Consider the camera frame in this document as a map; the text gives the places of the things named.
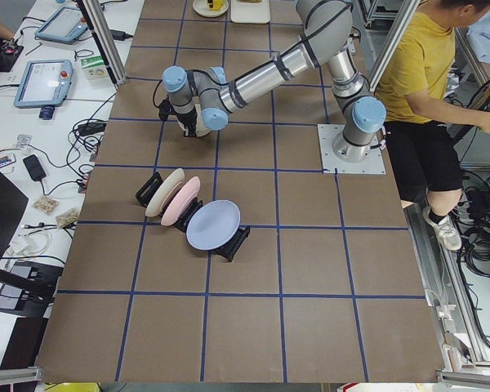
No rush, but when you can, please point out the aluminium frame post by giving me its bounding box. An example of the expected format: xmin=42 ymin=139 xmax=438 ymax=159
xmin=76 ymin=0 xmax=127 ymax=86

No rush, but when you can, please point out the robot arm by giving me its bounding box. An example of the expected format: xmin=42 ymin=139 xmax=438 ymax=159
xmin=157 ymin=1 xmax=386 ymax=163

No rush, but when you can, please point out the cream plate in rack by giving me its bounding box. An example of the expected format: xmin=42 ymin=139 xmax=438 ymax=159
xmin=145 ymin=168 xmax=185 ymax=217

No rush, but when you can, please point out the black dish rack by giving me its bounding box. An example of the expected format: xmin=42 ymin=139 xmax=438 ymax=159
xmin=135 ymin=168 xmax=251 ymax=261

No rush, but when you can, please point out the teach pendant near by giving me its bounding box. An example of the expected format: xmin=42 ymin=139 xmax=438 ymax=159
xmin=14 ymin=60 xmax=74 ymax=109

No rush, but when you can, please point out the teach pendant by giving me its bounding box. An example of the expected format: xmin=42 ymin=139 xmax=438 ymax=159
xmin=14 ymin=60 xmax=74 ymax=109
xmin=34 ymin=7 xmax=88 ymax=44

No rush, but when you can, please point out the white ceramic bowl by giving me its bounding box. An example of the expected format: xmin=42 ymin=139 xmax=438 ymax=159
xmin=180 ymin=122 xmax=212 ymax=138

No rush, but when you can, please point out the pink plate in rack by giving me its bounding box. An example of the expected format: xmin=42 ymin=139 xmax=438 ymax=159
xmin=161 ymin=176 xmax=201 ymax=226

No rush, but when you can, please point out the person in yellow shirt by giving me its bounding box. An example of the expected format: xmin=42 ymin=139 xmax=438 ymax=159
xmin=375 ymin=1 xmax=490 ymax=251

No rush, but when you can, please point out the yellow lemon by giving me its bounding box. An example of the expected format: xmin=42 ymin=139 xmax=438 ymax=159
xmin=207 ymin=0 xmax=223 ymax=11

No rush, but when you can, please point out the cream round plate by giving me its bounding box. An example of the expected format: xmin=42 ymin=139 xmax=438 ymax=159
xmin=193 ymin=0 xmax=229 ymax=18

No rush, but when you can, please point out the teach pendant far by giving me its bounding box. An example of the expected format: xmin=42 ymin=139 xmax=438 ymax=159
xmin=34 ymin=7 xmax=88 ymax=44

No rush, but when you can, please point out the light blue plate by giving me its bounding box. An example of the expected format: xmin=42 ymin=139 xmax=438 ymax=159
xmin=186 ymin=200 xmax=241 ymax=251

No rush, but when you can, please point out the white rectangular tray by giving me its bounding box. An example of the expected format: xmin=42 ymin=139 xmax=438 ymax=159
xmin=230 ymin=0 xmax=270 ymax=25

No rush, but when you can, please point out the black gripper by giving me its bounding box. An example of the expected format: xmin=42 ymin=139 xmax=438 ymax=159
xmin=175 ymin=104 xmax=198 ymax=137

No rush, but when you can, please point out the black cable bundle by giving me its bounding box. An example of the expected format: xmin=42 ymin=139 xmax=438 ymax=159
xmin=67 ymin=118 xmax=107 ymax=164

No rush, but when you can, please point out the black power adapter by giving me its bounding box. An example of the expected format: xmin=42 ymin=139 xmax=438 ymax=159
xmin=110 ymin=29 xmax=133 ymax=41

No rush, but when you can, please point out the green white carton box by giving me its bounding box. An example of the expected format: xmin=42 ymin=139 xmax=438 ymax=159
xmin=80 ymin=56 xmax=109 ymax=81

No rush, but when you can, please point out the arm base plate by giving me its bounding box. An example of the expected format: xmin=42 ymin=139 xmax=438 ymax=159
xmin=317 ymin=124 xmax=386 ymax=175

